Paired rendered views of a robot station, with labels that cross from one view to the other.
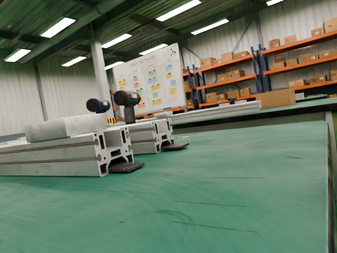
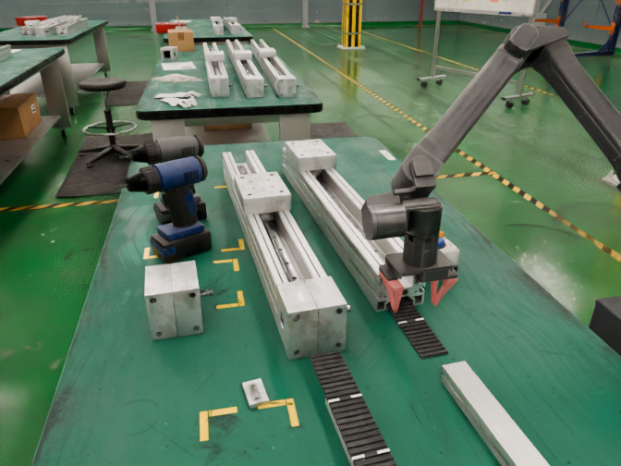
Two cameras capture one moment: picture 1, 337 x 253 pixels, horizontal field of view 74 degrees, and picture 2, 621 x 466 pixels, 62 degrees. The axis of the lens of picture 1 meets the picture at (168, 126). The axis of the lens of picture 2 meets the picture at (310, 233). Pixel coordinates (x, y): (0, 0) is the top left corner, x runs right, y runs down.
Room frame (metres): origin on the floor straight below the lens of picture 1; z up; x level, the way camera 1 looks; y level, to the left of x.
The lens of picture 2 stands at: (1.61, 1.23, 1.35)
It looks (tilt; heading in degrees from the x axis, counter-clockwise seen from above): 27 degrees down; 223
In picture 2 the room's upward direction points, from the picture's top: straight up
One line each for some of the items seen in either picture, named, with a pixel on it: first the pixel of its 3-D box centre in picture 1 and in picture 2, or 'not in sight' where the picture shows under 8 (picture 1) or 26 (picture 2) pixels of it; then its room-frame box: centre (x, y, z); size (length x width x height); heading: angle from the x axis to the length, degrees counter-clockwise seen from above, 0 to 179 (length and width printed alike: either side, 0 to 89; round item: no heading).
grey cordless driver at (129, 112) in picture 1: (134, 117); (165, 181); (0.96, 0.14, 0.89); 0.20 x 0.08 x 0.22; 162
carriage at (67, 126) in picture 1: (66, 133); (310, 158); (0.54, 0.24, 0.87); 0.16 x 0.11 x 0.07; 58
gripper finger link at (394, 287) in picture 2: not in sight; (403, 288); (0.93, 0.83, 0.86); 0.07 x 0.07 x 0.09; 57
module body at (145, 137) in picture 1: (74, 144); (262, 215); (0.84, 0.36, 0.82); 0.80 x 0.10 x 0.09; 58
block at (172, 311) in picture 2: not in sight; (181, 298); (1.19, 0.52, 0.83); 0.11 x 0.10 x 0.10; 148
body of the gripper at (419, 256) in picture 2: not in sight; (420, 250); (0.91, 0.84, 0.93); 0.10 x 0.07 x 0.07; 147
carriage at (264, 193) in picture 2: not in sight; (261, 197); (0.84, 0.36, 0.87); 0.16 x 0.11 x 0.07; 58
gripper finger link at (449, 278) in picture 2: not in sight; (430, 283); (0.89, 0.86, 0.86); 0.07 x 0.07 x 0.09; 57
